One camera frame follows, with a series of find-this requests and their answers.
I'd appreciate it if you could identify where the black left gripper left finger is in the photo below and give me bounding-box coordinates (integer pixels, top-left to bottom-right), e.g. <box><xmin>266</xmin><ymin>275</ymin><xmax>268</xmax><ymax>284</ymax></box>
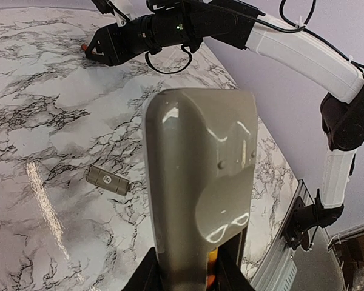
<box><xmin>123</xmin><ymin>247</ymin><xmax>163</xmax><ymax>291</ymax></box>

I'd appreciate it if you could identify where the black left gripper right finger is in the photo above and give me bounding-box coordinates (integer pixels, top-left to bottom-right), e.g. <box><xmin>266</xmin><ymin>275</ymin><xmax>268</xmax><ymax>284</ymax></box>
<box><xmin>214</xmin><ymin>247</ymin><xmax>255</xmax><ymax>291</ymax></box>

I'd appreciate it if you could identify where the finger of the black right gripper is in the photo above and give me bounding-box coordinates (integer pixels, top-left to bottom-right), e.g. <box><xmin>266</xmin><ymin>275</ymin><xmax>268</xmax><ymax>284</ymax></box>
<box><xmin>91</xmin><ymin>56</ymin><xmax>121</xmax><ymax>67</ymax></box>
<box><xmin>84</xmin><ymin>26</ymin><xmax>109</xmax><ymax>59</ymax></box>

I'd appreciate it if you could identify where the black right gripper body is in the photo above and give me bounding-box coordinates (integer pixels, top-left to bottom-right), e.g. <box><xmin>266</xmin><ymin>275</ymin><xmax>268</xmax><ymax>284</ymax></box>
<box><xmin>105</xmin><ymin>18</ymin><xmax>146</xmax><ymax>65</ymax></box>

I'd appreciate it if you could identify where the grey battery compartment cover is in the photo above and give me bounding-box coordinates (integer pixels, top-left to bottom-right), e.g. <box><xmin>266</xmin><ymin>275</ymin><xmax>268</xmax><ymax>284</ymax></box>
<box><xmin>86</xmin><ymin>166</ymin><xmax>130</xmax><ymax>196</ymax></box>

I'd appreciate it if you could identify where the grey white remote control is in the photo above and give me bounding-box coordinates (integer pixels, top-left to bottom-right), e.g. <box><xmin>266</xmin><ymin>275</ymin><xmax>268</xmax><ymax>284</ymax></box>
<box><xmin>143</xmin><ymin>88</ymin><xmax>258</xmax><ymax>290</ymax></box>

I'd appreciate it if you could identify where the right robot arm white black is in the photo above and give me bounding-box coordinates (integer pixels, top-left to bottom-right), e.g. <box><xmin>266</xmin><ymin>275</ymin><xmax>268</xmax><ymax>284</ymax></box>
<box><xmin>83</xmin><ymin>1</ymin><xmax>364</xmax><ymax>229</ymax></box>

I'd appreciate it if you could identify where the front aluminium rail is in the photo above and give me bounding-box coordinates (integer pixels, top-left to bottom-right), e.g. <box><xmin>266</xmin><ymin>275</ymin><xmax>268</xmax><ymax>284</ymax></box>
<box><xmin>250</xmin><ymin>178</ymin><xmax>337</xmax><ymax>291</ymax></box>

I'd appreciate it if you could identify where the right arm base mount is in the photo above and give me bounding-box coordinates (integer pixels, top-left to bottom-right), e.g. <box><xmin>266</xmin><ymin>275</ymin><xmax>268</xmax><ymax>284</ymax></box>
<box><xmin>283</xmin><ymin>192</ymin><xmax>344</xmax><ymax>250</ymax></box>

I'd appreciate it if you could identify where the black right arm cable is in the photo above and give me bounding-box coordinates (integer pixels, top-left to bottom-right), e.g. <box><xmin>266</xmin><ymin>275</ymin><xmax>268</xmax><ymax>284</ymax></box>
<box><xmin>144</xmin><ymin>0</ymin><xmax>364</xmax><ymax>75</ymax></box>

